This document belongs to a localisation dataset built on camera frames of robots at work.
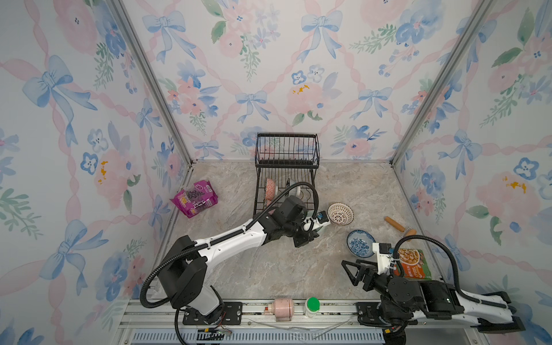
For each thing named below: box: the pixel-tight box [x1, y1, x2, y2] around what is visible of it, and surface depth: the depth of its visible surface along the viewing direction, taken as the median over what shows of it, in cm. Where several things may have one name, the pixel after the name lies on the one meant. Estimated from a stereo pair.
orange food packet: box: [393, 248, 432, 281], surface depth 86 cm
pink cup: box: [267, 298, 295, 322], surface depth 70 cm
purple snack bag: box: [169, 179, 219, 219], surface depth 100 cm
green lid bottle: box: [305, 296, 321, 318], surface depth 70 cm
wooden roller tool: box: [384, 215, 417, 238], surface depth 97 cm
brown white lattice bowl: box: [327, 201, 355, 226], surface depth 99 cm
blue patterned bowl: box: [346, 229, 376, 259], surface depth 91 cm
